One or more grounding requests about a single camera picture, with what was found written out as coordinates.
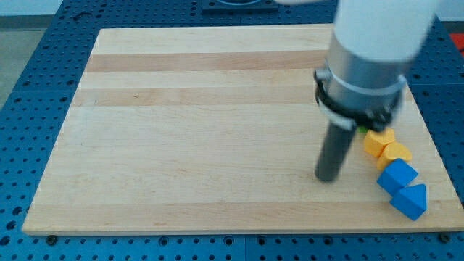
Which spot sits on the yellow pentagon block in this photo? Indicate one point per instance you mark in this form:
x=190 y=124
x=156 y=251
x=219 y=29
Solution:
x=375 y=142

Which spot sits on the wooden board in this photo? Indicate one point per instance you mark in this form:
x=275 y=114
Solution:
x=216 y=130

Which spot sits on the blue triangle block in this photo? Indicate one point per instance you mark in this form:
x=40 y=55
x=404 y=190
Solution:
x=411 y=201

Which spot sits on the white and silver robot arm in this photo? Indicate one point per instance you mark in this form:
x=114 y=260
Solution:
x=372 y=47

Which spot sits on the yellow heart block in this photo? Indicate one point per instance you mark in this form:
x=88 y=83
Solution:
x=392 y=152

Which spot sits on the blue cube block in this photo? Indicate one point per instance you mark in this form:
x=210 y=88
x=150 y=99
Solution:
x=396 y=176

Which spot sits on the green block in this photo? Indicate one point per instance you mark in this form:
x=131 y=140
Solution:
x=362 y=129

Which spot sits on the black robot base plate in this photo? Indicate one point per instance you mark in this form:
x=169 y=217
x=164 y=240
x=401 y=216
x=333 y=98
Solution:
x=209 y=6

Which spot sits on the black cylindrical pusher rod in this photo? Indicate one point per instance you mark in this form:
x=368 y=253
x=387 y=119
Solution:
x=336 y=144

